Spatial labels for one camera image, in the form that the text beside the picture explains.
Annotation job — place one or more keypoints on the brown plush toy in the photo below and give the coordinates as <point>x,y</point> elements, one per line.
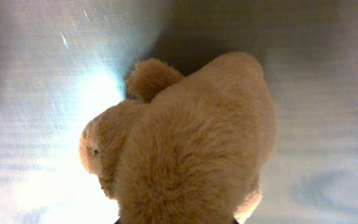
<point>185,149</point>

